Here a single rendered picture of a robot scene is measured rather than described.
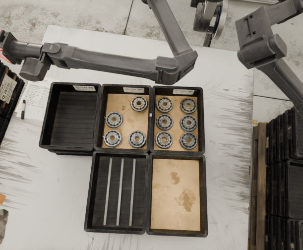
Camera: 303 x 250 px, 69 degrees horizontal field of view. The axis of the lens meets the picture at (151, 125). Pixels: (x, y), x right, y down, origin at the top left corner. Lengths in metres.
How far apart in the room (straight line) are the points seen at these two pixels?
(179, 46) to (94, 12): 2.32
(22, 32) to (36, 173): 1.97
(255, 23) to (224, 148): 0.95
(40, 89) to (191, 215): 1.29
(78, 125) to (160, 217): 0.71
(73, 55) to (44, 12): 2.46
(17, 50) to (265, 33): 0.76
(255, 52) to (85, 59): 0.51
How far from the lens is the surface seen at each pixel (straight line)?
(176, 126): 1.33
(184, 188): 1.28
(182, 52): 0.77
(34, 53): 0.86
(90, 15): 3.02
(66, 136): 1.41
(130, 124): 1.34
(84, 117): 1.41
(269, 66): 0.74
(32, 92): 1.76
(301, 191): 2.04
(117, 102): 1.40
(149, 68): 0.73
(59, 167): 1.52
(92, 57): 0.78
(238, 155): 1.52
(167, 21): 0.85
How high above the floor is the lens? 2.09
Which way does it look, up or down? 72 degrees down
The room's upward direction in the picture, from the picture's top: straight up
